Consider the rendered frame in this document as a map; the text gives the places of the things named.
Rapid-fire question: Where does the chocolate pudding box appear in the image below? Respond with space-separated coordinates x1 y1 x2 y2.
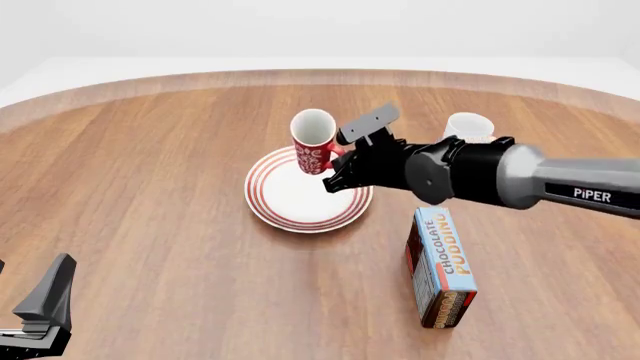
405 205 479 330

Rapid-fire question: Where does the red patterned mug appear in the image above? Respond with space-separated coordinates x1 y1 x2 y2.
289 108 347 177

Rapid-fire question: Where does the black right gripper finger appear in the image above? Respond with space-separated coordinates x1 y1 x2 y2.
328 151 355 171
321 163 363 195

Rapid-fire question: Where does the white plate with red rings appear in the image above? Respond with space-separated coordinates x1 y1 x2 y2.
244 144 374 234

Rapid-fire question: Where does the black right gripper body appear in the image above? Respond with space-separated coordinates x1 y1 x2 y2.
346 133 417 189

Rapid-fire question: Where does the white mug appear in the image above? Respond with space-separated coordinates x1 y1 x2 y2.
442 111 497 145

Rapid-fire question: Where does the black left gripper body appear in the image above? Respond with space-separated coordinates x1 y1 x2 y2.
0 318 74 360

